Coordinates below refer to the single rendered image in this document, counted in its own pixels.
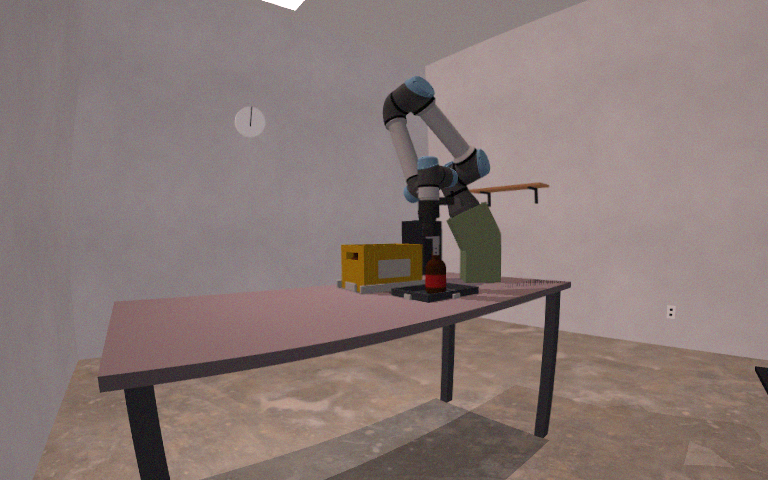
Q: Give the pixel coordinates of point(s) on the brown bottle with red band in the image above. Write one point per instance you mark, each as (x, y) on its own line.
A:
(435, 275)

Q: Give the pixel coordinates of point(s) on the yellow bottle crate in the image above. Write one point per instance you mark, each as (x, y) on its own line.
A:
(380, 264)

